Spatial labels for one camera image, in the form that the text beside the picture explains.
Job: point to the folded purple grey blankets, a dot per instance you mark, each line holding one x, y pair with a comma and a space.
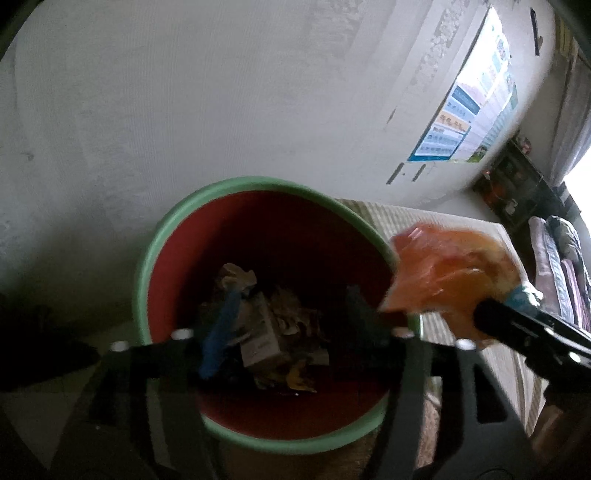
554, 267

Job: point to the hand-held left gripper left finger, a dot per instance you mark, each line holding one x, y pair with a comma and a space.
217, 341

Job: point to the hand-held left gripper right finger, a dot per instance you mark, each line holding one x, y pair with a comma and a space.
364, 318

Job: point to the wooden curtain box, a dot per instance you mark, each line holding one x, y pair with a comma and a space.
564, 41

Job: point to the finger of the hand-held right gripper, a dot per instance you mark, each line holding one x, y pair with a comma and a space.
508, 321
558, 364

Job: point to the small white carton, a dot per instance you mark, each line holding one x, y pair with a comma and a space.
261, 337

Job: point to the dark narrow wall hanging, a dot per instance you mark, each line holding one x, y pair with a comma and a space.
535, 32

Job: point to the pile of snack wrappers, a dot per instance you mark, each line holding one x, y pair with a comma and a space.
298, 318

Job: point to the sheer curtain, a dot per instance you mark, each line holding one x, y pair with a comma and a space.
572, 120

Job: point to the grey wall plate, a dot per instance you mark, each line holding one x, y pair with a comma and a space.
395, 175
419, 172

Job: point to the white wall poster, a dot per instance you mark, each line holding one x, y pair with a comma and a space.
491, 108

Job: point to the dark shelf unit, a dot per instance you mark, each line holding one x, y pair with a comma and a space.
521, 175

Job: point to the beige checked tablecloth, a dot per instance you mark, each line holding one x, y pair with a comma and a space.
364, 212

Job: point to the pink fluffy cloth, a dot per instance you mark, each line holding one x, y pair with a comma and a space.
427, 429

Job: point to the green bin with red interior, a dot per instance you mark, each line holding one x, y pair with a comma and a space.
277, 230

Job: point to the orange snack wrapper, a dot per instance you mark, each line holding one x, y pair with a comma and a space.
443, 277

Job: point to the blue wall poster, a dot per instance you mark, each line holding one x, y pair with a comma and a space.
455, 115

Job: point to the bright window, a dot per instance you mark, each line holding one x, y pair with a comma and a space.
582, 184

